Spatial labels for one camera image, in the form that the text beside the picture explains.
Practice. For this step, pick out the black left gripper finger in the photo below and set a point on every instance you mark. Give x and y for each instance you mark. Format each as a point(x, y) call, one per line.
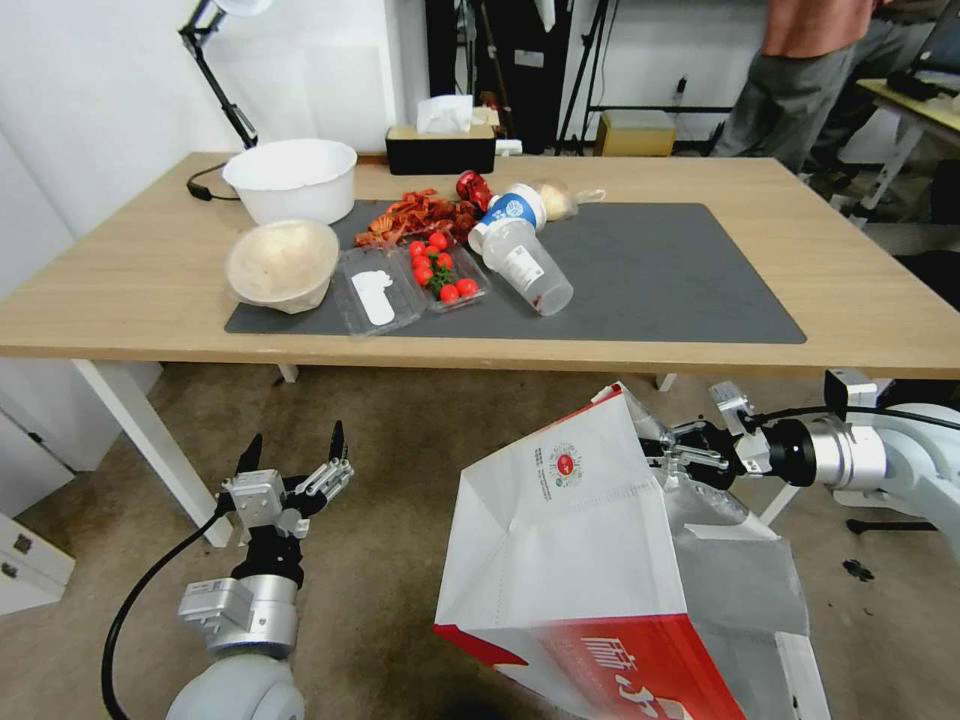
point(322, 480)
point(250, 454)

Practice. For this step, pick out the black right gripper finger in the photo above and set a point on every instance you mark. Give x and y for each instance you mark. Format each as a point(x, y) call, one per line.
point(701, 436)
point(694, 463)

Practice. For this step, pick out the white red food delivery bag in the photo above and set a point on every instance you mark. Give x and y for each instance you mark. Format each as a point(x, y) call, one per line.
point(585, 570)

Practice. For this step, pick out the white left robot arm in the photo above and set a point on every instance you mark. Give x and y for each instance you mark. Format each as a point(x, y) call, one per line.
point(240, 690)

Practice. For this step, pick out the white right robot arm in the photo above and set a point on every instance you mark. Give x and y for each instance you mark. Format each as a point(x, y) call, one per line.
point(900, 457)

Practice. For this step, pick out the small black floor object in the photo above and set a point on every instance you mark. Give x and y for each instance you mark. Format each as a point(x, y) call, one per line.
point(859, 568)

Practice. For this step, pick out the clear bag with bun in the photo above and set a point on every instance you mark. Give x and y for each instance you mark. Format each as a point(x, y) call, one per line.
point(559, 201)

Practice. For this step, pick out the grey table mat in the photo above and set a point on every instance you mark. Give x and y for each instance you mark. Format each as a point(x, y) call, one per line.
point(660, 277)

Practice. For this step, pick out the wooden table with white legs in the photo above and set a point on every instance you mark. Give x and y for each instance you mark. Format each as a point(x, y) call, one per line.
point(825, 270)

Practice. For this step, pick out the translucent lidded takeaway bowl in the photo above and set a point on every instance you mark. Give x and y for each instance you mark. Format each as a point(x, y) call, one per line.
point(281, 262)

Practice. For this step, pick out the clear plastic clamshell container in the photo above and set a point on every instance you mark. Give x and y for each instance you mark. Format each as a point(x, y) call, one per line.
point(397, 289)

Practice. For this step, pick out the red cherry tomato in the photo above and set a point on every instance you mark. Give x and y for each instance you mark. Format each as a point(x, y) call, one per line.
point(438, 240)
point(423, 276)
point(421, 262)
point(445, 260)
point(417, 247)
point(449, 293)
point(466, 287)

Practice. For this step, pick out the white drawer cabinet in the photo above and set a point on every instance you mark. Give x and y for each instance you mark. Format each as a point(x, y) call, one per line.
point(30, 555)

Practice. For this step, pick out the clear plastic drink cup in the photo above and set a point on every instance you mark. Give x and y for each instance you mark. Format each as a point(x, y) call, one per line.
point(525, 266)

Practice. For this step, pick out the large white plastic bowl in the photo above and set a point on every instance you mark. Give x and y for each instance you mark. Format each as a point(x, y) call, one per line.
point(292, 180)

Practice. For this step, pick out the red crayfish shell pile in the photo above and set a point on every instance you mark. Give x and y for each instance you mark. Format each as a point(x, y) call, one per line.
point(412, 214)

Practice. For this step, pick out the blue white paper cup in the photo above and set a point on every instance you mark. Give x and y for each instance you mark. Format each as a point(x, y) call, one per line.
point(510, 214)

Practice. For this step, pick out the yellow cardboard box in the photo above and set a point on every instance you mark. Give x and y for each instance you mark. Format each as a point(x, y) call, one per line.
point(636, 133)

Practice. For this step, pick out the crushed red drink can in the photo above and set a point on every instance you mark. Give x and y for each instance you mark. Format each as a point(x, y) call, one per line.
point(474, 187)

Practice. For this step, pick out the white power strip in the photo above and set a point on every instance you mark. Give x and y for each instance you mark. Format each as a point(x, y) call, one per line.
point(509, 146)

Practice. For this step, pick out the black tissue box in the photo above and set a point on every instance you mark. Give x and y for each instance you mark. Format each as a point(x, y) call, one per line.
point(440, 150)

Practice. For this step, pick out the pale side desk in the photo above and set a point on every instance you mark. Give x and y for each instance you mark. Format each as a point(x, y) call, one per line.
point(907, 120)

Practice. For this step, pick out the person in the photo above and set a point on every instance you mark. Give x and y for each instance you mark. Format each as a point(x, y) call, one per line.
point(877, 82)
point(787, 90)

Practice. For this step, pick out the black tripod stand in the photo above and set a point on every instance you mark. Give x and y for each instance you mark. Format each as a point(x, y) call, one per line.
point(589, 75)

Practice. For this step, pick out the black desk lamp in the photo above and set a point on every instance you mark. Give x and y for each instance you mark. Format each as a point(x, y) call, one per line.
point(217, 75)

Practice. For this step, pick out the white tissue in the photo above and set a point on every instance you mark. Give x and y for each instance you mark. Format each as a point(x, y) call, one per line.
point(444, 114)

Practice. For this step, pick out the black laptop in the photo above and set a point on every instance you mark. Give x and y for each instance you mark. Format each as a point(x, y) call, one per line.
point(941, 49)

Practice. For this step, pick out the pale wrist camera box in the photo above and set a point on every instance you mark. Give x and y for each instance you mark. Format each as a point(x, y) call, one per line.
point(256, 501)
point(731, 405)

